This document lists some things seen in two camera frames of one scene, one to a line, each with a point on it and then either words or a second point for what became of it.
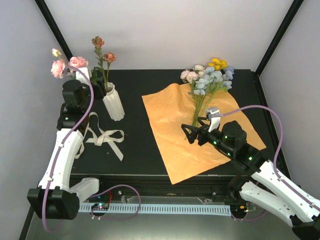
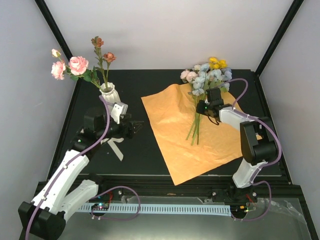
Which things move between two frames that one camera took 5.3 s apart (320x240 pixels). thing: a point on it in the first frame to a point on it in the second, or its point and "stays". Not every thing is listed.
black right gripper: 202,131 to 199,109
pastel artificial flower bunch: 203,83 stays
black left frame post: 54,29 stays
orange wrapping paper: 170,109 stays
